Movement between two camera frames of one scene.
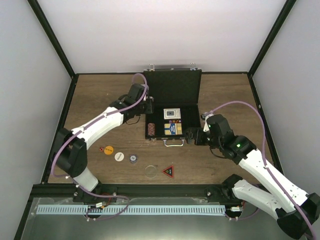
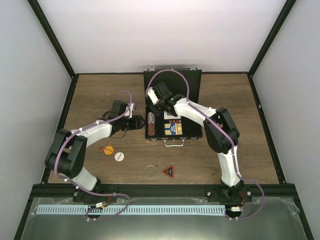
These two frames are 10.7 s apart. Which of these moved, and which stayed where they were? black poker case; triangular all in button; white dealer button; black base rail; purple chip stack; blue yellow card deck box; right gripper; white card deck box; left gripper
Moved: left gripper; right gripper; purple chip stack
Stayed: black base rail; triangular all in button; blue yellow card deck box; black poker case; white card deck box; white dealer button
